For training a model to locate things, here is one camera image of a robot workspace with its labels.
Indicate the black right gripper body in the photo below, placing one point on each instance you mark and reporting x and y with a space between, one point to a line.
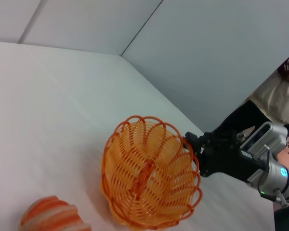
226 156

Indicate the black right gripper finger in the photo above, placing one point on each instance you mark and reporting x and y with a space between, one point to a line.
192 139
203 166

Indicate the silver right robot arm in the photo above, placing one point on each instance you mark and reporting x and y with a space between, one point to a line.
277 178

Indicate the black background object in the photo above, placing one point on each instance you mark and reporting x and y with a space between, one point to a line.
245 115

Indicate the person in beige top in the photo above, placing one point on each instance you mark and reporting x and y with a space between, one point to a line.
279 98

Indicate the black robot torso part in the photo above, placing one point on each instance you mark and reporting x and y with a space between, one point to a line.
287 220

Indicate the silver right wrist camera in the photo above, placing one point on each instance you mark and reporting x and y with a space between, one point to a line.
265 139

